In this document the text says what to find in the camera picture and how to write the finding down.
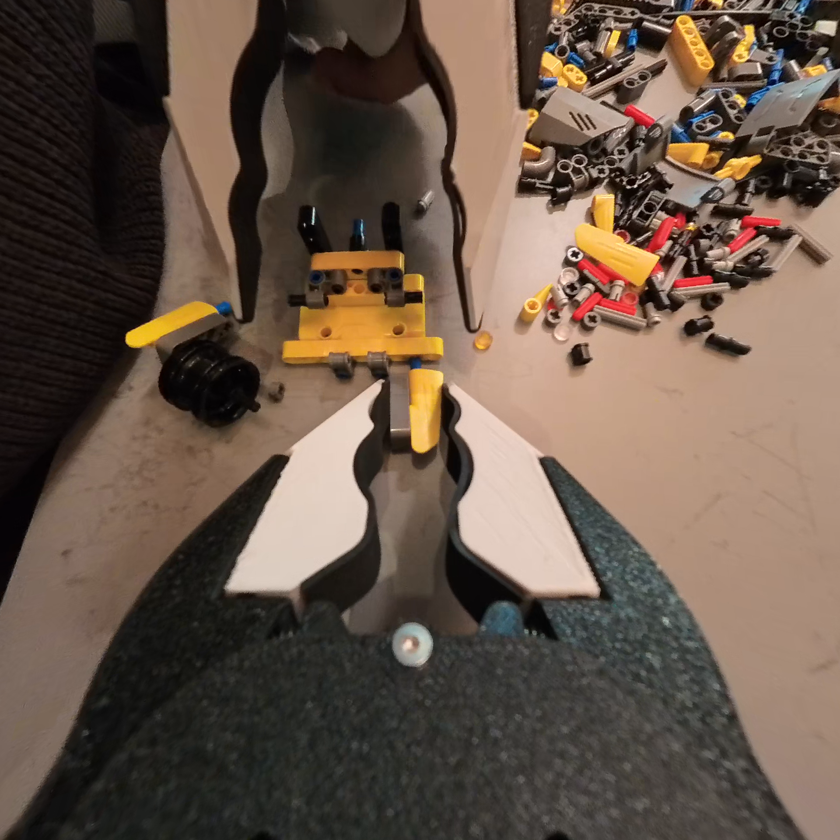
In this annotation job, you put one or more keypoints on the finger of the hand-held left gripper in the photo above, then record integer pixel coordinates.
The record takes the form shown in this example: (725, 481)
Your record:
(203, 98)
(489, 164)

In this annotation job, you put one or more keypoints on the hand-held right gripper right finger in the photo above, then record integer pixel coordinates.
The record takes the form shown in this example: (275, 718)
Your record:
(518, 525)

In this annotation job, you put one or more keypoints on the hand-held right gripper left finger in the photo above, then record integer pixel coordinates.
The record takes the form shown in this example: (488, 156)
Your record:
(295, 525)

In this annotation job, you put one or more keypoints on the yellow panel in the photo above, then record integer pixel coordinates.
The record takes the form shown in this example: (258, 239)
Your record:
(425, 407)

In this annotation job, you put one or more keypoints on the black wheel assembly yellow panels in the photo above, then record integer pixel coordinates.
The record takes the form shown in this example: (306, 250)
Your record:
(210, 380)

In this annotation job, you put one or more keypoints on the yellow toy brick frame assembly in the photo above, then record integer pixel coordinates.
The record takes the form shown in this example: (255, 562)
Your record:
(361, 321)

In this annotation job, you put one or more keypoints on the person's left hand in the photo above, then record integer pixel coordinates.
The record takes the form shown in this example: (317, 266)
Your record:
(374, 79)

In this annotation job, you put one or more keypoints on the small black bush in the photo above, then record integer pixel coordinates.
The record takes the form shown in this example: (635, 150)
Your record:
(275, 392)

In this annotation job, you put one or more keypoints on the small orange round stud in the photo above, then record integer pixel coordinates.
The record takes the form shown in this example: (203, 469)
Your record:
(484, 340)

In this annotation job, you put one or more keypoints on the pile of toy brick parts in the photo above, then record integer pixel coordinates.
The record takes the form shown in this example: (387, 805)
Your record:
(689, 164)

